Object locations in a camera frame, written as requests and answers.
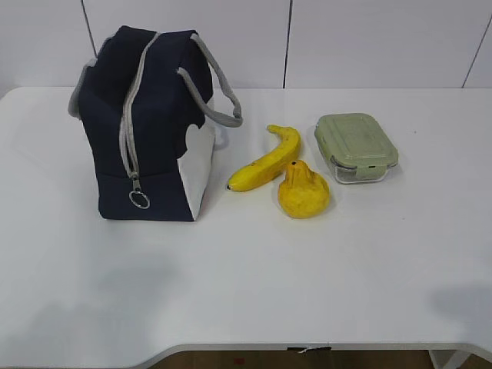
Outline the yellow banana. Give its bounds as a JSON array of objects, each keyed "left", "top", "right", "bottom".
[{"left": 226, "top": 125, "right": 301, "bottom": 192}]

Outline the yellow pear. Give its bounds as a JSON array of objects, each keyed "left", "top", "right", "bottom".
[{"left": 278, "top": 160, "right": 330, "bottom": 219}]

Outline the green lid glass container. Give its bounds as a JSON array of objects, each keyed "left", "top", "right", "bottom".
[{"left": 314, "top": 113, "right": 399, "bottom": 185}]

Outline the navy blue lunch bag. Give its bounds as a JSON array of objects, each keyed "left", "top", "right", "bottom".
[{"left": 68, "top": 25, "right": 243, "bottom": 221}]

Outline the black tape on table edge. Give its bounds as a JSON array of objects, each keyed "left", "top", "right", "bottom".
[{"left": 287, "top": 346, "right": 331, "bottom": 354}]

